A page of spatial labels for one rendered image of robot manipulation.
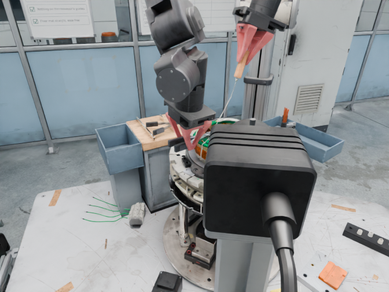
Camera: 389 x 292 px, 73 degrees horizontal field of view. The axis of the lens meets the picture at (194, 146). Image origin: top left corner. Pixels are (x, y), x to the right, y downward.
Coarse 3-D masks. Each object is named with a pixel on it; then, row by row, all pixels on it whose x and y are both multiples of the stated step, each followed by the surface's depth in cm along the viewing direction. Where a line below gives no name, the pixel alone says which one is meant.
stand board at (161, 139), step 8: (144, 120) 95; (152, 120) 95; (160, 120) 95; (136, 128) 89; (152, 128) 89; (168, 128) 89; (144, 136) 84; (160, 136) 84; (168, 136) 84; (176, 136) 84; (144, 144) 80; (152, 144) 81; (160, 144) 82
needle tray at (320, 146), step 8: (272, 120) 97; (280, 120) 99; (288, 120) 96; (296, 128) 94; (304, 128) 91; (312, 128) 89; (304, 136) 92; (312, 136) 90; (320, 136) 87; (328, 136) 85; (304, 144) 81; (312, 144) 79; (320, 144) 87; (328, 144) 86; (336, 144) 79; (312, 152) 80; (320, 152) 78; (328, 152) 78; (336, 152) 81; (312, 160) 91; (320, 160) 78
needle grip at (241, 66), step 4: (248, 52) 57; (244, 56) 57; (244, 60) 57; (240, 64) 57; (244, 64) 57; (236, 68) 58; (240, 68) 58; (236, 72) 58; (240, 72) 58; (236, 76) 58; (240, 76) 58
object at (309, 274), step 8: (320, 256) 76; (312, 264) 74; (320, 264) 74; (336, 264) 74; (304, 272) 72; (312, 272) 72; (320, 272) 72; (304, 280) 70; (312, 280) 70; (320, 280) 70; (312, 288) 69; (320, 288) 68; (328, 288) 68
